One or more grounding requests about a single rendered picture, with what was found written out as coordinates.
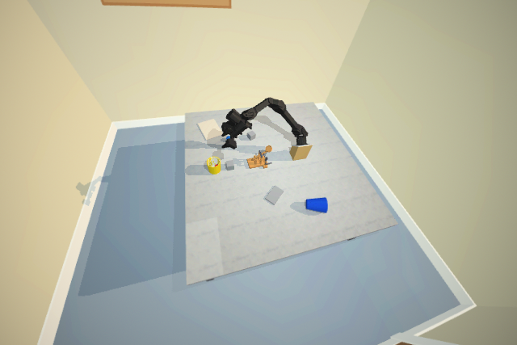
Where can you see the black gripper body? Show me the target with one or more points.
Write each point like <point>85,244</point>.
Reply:
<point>230,142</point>

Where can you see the yellow mug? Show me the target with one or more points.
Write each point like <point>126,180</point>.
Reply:
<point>211,162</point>

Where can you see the blue cylinder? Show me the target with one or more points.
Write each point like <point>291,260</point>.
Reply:
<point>319,204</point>

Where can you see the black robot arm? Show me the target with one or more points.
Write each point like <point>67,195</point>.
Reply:
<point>241,120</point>

